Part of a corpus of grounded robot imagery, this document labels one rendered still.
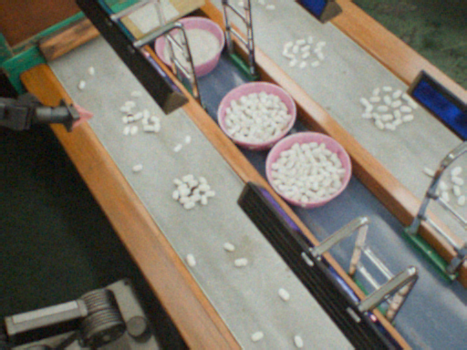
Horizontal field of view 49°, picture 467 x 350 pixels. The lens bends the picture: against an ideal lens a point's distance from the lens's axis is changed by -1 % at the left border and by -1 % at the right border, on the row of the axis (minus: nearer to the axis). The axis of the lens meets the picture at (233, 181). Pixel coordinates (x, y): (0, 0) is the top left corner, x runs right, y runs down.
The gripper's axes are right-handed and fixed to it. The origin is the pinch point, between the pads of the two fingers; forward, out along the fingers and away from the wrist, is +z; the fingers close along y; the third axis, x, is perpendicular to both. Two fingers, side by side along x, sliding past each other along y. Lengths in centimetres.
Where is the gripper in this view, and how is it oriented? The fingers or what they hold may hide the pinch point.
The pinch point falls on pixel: (90, 115)
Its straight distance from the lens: 178.4
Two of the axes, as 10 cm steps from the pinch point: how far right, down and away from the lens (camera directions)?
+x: -4.4, 7.3, 5.3
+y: -5.4, -6.8, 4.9
